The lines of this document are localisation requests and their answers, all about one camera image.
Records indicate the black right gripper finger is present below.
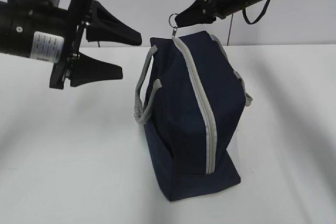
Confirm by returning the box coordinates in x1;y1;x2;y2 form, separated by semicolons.
175;0;215;27

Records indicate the navy blue lunch bag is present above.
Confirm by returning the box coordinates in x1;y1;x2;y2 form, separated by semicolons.
134;31;252;201

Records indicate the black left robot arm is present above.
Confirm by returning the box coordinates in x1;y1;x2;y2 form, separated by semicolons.
1;0;142;89

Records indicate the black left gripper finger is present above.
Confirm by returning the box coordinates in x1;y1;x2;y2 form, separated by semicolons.
86;0;142;46
69;53;123;87

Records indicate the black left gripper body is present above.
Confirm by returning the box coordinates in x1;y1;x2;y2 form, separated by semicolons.
49;0;93;89

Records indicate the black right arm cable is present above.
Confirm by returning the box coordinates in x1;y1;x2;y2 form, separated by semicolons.
243;0;326;25

